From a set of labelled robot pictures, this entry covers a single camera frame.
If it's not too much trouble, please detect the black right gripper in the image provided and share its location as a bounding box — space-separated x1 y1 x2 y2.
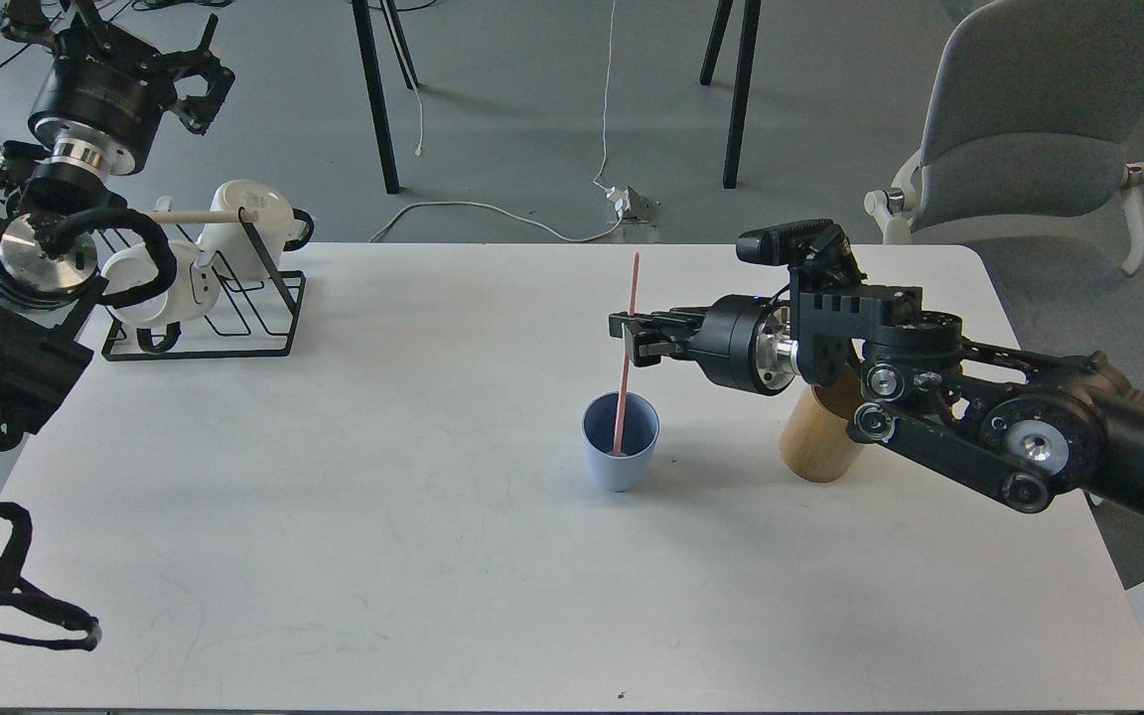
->
607 295 797 395

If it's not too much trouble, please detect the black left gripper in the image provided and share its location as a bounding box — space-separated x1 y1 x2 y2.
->
0 1 235 176

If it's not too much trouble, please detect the pink chopstick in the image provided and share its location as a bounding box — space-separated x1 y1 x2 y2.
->
610 251 641 458

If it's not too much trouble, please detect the blue plastic cup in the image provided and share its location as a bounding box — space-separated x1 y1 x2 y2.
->
581 392 661 493

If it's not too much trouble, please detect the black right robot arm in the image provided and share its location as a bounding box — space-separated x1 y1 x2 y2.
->
609 279 1144 516

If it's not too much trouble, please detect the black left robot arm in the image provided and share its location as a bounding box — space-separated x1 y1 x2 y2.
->
0 1 235 651

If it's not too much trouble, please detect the white power plug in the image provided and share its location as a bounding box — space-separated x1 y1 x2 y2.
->
605 186 656 223

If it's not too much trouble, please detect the wooden rack dowel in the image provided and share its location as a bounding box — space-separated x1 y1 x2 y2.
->
144 208 260 225

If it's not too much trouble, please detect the bamboo cylinder holder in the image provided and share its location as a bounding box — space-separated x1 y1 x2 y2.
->
778 365 863 484

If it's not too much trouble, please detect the white mug upper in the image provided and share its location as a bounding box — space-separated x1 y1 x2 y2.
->
197 178 296 283

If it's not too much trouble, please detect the white mug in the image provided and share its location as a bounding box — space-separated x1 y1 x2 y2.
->
197 178 296 283
100 241 220 328

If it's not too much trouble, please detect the white mug lower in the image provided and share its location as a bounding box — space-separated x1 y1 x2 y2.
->
100 241 220 328

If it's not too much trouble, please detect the black table leg left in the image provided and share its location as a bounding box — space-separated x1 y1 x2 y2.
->
350 1 419 194

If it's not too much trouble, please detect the black table leg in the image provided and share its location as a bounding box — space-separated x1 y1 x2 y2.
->
350 1 419 194
699 1 762 190

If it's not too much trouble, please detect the black table leg right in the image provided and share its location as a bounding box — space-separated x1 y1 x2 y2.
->
699 1 762 190

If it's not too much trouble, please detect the grey office chair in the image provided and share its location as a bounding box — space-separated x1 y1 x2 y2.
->
864 1 1144 403

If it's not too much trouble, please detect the white floor cable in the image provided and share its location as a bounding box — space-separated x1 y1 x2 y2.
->
370 0 633 244

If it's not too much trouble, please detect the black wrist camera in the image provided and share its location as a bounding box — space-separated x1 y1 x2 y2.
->
734 219 866 291

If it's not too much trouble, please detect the black wire dish rack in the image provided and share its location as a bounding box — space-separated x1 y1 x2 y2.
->
101 223 305 362

